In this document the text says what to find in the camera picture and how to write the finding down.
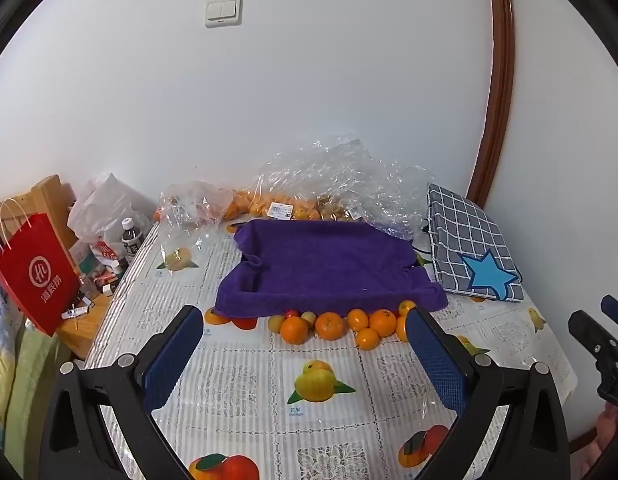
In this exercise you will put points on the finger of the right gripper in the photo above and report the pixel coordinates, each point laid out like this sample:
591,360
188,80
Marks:
591,335
609,306

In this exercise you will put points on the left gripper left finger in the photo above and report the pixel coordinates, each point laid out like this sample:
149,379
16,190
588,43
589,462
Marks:
76,443

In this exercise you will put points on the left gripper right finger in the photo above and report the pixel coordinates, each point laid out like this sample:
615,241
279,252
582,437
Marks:
532,442

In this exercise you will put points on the edge orange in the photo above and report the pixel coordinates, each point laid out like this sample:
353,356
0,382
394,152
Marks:
400,328

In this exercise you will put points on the orange tangerine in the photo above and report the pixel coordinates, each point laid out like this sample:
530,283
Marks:
384,322

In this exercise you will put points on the low small orange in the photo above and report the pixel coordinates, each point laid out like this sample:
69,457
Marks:
367,339

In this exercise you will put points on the tan round fruit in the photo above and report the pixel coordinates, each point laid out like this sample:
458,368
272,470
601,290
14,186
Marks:
275,323
309,317

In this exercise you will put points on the large orange mandarin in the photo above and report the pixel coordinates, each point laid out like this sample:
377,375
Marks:
330,326
294,330

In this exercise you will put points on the small yellowish orange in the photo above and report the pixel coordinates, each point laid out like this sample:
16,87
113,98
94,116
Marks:
405,306

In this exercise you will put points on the person's right hand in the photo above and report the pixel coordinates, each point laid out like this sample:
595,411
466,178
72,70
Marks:
606,426

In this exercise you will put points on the wooden side table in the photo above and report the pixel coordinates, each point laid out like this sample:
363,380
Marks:
83,318

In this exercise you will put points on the grey checked star cushion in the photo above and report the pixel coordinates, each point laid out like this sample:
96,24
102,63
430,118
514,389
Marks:
470,256

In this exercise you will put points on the red paper shopping bag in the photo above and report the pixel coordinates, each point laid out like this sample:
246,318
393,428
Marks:
36,272

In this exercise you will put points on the dark drink bottle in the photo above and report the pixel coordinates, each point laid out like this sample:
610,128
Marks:
132,237

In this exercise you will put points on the white plastic bag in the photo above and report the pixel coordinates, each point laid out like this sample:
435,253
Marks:
96,217

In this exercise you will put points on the wooden chair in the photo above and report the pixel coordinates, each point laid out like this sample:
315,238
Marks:
50,197

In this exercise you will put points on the small clear plastic bag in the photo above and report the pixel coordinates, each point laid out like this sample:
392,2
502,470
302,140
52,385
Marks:
189,218

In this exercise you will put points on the purple towel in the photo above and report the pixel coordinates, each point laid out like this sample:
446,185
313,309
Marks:
322,266

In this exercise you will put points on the bagged mandarins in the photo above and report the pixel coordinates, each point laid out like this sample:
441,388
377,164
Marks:
257,204

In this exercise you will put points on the bagged peanuts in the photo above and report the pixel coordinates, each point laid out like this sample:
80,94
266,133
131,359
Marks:
331,209

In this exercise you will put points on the large clear plastic bag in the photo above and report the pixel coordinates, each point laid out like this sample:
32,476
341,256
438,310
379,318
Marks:
390,196

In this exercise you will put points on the white price label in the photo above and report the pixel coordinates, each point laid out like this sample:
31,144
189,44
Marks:
280,211

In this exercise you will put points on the brown wooden door frame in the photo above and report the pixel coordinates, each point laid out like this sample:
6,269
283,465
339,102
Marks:
498,102

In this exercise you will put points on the white light switch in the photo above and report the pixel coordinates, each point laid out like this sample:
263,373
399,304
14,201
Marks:
221,13

